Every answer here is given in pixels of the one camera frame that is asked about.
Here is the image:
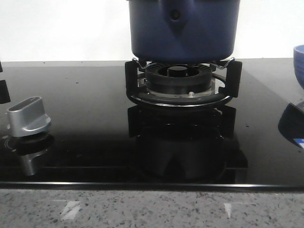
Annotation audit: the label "blue bowl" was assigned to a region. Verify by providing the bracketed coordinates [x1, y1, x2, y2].
[294, 45, 304, 88]

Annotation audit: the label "dark blue cooking pot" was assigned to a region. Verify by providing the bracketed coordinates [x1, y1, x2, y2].
[128, 0, 240, 63]

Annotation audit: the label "black glass gas cooktop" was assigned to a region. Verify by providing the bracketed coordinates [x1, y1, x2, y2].
[0, 58, 304, 191]

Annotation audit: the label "right burner with pot support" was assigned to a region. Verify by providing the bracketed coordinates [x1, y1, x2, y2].
[125, 58, 242, 109]

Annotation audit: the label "silver right stove knob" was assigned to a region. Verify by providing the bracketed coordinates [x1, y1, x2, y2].
[7, 96, 51, 137]

